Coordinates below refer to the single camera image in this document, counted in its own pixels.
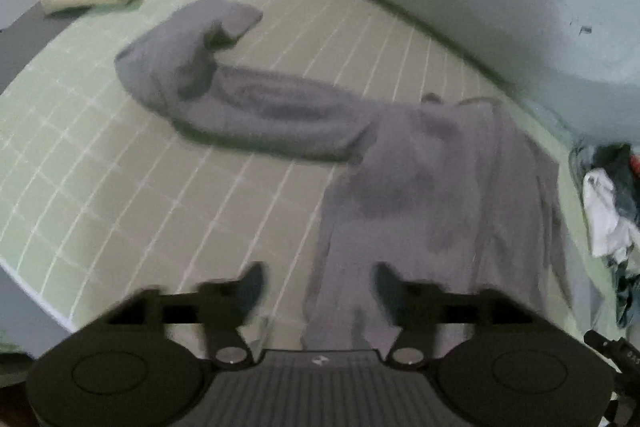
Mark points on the red cloth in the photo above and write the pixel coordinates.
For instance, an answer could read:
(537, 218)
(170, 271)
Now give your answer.
(635, 164)

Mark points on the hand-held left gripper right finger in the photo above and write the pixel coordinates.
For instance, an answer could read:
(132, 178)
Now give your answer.
(388, 283)

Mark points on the grey hoodie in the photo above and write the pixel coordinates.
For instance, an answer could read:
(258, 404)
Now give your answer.
(425, 167)

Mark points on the white cloth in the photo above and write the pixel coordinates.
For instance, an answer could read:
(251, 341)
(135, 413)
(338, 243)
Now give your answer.
(602, 212)

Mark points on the dark cloth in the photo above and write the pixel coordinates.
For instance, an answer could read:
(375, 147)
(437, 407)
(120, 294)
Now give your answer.
(617, 159)

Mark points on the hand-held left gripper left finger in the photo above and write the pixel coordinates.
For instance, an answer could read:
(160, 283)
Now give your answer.
(251, 283)

